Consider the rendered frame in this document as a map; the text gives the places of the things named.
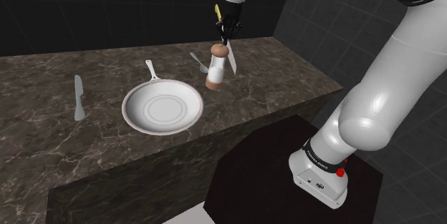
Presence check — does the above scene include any dark robot stand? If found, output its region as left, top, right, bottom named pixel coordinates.
left=203, top=114, right=385, bottom=224

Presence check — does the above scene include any grey table knife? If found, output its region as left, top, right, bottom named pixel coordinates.
left=73, top=74, right=87, bottom=122

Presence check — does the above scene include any white frying pan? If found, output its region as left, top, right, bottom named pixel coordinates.
left=120, top=59, right=205, bottom=137

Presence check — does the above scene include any yellow handled kitchen knife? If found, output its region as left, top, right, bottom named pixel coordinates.
left=213, top=4, right=238, bottom=76

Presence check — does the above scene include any silver spoon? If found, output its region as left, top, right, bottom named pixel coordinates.
left=189, top=52, right=210, bottom=75

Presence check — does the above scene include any brown and white salt grinder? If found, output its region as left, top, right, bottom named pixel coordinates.
left=204, top=43, right=230, bottom=91

